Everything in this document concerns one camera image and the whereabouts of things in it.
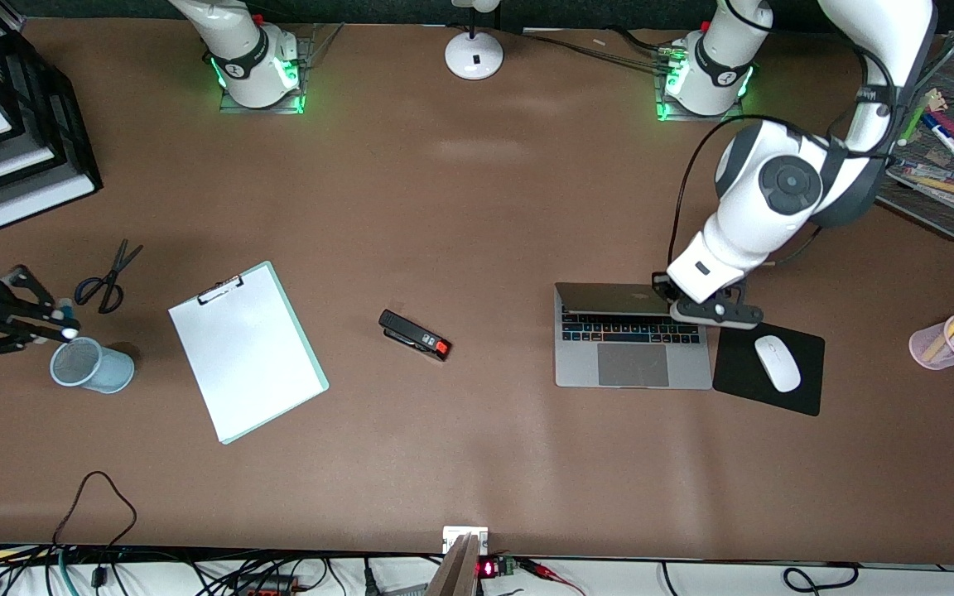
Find light blue mesh cup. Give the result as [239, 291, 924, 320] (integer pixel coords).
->
[49, 336, 136, 395]

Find white marker with blue cap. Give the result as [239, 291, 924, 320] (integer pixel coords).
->
[922, 113, 954, 174]

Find green marker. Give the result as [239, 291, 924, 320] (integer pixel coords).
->
[898, 89, 939, 147]

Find white round lamp base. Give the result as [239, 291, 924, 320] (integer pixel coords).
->
[444, 0, 505, 81]

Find black stapler with red tip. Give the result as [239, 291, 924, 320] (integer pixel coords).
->
[378, 309, 452, 363]

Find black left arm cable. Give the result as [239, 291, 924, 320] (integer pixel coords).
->
[666, 41, 899, 270]

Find black stacked paper tray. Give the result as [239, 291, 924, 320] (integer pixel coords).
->
[0, 15, 104, 232]

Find silver laptop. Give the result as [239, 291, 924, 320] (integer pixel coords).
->
[553, 281, 714, 390]

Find black looped cable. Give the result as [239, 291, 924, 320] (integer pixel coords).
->
[52, 469, 139, 590]

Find pink pen cup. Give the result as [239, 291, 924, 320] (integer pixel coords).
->
[908, 312, 954, 371]

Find black mouse pad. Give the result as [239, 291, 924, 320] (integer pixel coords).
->
[711, 313, 826, 417]

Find yellow marker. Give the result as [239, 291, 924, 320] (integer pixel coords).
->
[922, 310, 954, 363]

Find light green clipboard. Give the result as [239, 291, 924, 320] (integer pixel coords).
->
[167, 260, 330, 445]

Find white computer mouse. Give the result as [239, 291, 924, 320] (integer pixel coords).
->
[754, 334, 802, 393]

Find black scissors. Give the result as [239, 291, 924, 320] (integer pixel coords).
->
[74, 238, 145, 315]

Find orange power strip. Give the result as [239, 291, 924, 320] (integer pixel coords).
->
[231, 574, 302, 596]

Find clear arm base plate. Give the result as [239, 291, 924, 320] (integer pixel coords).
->
[219, 23, 345, 116]
[653, 48, 748, 124]

